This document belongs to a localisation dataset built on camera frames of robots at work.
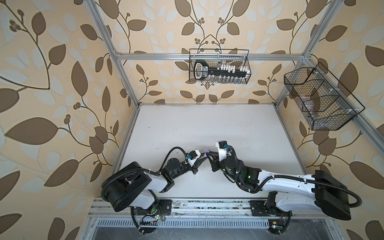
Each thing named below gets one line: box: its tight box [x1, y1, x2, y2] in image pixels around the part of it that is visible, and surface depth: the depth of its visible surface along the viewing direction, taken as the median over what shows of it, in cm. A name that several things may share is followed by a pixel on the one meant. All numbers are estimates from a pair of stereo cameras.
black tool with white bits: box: [193, 60, 251, 81], surface depth 84 cm
